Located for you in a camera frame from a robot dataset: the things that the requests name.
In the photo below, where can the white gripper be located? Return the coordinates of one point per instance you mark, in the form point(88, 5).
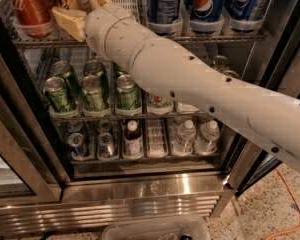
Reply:
point(98, 25)

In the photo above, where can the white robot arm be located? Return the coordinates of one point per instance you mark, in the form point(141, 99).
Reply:
point(162, 67)

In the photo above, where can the red Coca-Cola can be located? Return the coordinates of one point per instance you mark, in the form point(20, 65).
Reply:
point(33, 17)

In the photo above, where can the green can back left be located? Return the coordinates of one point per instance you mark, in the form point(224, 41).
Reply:
point(66, 71)

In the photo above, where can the blue Pepsi can left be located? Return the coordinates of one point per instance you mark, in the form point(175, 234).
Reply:
point(163, 16)

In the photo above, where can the blue pepsi can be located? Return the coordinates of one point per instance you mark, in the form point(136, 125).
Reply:
point(205, 16)
point(244, 16)
point(163, 16)

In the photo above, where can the green can front left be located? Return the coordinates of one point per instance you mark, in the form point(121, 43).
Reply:
point(58, 94)

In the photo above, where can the white green can front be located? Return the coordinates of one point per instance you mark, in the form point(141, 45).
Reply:
point(159, 102)

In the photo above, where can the silver blue can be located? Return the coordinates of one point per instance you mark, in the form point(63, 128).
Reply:
point(104, 126)
point(106, 147)
point(76, 127)
point(77, 143)

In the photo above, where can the silver blue can back left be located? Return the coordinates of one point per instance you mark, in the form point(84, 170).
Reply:
point(76, 127)

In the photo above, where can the blue Pepsi can middle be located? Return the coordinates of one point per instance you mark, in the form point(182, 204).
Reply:
point(205, 16)

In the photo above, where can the stainless steel fridge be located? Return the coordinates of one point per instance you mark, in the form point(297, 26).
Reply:
point(45, 186)

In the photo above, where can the silver blue can front left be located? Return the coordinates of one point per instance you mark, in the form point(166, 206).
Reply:
point(77, 143)

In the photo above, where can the silver can back right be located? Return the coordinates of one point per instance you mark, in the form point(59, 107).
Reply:
point(219, 62)

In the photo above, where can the blue Pepsi can right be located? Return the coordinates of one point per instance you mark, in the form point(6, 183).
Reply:
point(244, 16)

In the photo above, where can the silver can front right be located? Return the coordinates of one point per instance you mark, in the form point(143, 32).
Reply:
point(231, 73)

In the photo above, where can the fridge glass door right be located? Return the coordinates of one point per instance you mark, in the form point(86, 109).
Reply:
point(263, 165)

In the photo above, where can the dark juice bottle white cap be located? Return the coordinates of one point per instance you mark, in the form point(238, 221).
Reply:
point(133, 139)

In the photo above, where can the clear water bottle left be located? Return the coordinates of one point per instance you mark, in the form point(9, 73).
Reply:
point(184, 138)

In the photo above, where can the clear water bottle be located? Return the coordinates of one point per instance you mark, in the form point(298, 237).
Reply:
point(207, 138)
point(184, 138)

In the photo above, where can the clear water bottle right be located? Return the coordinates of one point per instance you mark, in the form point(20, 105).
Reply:
point(207, 138)

